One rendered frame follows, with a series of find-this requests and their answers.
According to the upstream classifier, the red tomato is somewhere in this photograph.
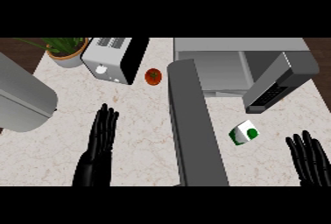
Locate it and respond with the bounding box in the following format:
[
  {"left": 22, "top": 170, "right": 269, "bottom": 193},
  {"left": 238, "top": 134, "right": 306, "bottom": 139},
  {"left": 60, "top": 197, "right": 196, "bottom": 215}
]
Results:
[{"left": 143, "top": 67, "right": 162, "bottom": 87}]

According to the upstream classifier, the silver toaster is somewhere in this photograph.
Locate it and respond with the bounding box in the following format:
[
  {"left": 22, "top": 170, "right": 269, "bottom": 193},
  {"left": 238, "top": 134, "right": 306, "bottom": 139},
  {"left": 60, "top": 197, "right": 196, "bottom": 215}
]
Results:
[{"left": 80, "top": 37, "right": 151, "bottom": 86}]

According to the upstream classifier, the grey microwave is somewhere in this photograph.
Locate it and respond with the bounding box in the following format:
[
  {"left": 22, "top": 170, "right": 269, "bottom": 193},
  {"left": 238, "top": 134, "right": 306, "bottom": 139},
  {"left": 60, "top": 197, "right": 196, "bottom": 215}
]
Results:
[{"left": 173, "top": 37, "right": 321, "bottom": 115}]

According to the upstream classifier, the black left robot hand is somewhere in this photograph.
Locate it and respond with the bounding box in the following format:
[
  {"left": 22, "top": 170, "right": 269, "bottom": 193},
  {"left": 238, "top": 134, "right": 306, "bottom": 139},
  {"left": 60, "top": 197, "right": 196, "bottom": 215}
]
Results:
[{"left": 71, "top": 102, "right": 120, "bottom": 187}]

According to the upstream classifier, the dark grey microwave door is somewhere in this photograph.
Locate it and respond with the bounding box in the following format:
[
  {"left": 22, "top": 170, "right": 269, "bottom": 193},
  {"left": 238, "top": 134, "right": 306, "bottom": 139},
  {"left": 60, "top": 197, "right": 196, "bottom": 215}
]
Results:
[{"left": 165, "top": 59, "right": 230, "bottom": 187}]

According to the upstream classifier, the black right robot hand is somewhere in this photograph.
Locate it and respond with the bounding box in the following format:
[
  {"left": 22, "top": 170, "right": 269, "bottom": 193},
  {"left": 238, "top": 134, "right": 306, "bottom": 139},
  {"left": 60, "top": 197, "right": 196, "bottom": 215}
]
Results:
[{"left": 284, "top": 129, "right": 331, "bottom": 187}]

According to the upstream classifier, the white and green milk carton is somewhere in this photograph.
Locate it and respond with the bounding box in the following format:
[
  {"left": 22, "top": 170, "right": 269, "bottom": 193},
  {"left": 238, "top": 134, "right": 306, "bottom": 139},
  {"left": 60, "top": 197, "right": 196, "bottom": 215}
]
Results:
[{"left": 227, "top": 119, "right": 260, "bottom": 146}]

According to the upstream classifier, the potted green plant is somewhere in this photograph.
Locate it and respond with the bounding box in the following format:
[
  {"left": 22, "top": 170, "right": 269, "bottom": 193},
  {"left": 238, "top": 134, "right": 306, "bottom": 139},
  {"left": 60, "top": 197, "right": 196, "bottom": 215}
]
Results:
[{"left": 15, "top": 37, "right": 90, "bottom": 69}]

